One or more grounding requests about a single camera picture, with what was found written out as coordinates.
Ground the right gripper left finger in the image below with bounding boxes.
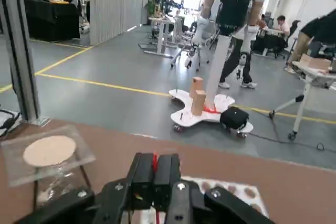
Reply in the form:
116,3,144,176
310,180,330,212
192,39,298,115
15,152,155,224

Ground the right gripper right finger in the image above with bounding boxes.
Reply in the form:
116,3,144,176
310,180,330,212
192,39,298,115
154,154,275,224

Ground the thin red stick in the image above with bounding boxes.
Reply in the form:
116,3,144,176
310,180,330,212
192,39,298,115
153,151,163,224

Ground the white test tube rack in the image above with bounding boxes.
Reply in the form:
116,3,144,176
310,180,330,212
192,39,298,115
123,176,270,224

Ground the black carry case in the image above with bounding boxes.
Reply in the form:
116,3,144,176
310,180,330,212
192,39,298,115
219,106,249,130

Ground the glass alcohol lamp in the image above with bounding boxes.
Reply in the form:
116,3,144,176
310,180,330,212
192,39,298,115
35,167,78,205

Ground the white standing desk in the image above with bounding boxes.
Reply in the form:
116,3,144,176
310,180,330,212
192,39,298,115
138,16,186,59

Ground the white office chair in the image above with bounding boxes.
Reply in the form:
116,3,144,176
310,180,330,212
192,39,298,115
170,15,211,72

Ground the white wheeled desk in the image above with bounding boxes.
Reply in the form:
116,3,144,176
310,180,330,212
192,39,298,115
269,61,336,141

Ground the green potted plant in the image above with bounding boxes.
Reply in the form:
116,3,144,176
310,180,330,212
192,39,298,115
145,0,161,16

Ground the table with black cloth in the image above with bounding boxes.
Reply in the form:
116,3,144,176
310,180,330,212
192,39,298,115
23,0,81,42

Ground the humanoid robot on wheeled base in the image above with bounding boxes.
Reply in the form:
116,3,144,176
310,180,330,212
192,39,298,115
169,0,268,140

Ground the brown cardboard box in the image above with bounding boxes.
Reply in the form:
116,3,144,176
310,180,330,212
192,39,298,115
299,53,333,70

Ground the black office chair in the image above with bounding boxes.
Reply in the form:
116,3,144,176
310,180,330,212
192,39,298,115
286,19,302,51

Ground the red strap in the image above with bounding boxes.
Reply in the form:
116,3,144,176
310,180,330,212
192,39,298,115
203,105,220,114

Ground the black cable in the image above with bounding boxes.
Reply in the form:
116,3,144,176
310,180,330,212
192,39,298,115
0,108,22,138

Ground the aluminium corner post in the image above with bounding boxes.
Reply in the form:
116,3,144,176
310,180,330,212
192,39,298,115
0,0,50,126

